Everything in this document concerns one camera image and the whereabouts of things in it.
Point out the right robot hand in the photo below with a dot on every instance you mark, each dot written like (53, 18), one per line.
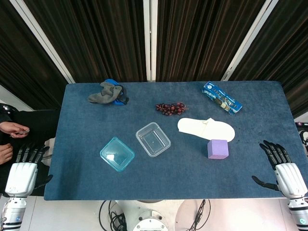
(290, 179)

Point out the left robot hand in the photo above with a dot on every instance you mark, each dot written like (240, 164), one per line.
(21, 178)

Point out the teal container lid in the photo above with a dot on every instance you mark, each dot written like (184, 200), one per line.
(117, 155)

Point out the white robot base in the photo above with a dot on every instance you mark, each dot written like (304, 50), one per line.
(149, 214)

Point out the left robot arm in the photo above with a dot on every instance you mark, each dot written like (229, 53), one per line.
(13, 211)

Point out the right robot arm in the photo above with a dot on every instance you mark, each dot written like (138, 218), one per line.
(299, 214)

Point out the blue cookie package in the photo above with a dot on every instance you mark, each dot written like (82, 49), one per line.
(221, 97)

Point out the clear plastic container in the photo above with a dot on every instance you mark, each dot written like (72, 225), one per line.
(153, 140)

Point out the bystander empty hand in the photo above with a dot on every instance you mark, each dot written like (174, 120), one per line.
(5, 154)

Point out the black and white device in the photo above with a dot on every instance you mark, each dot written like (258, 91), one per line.
(302, 137)

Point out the bystander hand holding card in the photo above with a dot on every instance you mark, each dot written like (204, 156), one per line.
(8, 130)

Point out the bystander black clothing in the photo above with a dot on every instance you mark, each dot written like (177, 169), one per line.
(41, 122)

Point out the purple foam cube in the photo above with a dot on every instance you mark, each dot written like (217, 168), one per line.
(217, 149)

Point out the white slipper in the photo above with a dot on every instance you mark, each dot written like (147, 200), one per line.
(199, 128)

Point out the grey cloth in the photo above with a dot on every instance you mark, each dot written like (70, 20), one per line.
(103, 95)

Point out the blue table cover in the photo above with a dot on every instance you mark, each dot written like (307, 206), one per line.
(168, 178)

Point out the blue plastic object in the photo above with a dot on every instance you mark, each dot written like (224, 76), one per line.
(111, 81)

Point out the bunch of red grapes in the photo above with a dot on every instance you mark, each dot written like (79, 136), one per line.
(169, 109)

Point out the white partition post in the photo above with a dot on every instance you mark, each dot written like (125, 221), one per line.
(41, 38)
(250, 38)
(149, 38)

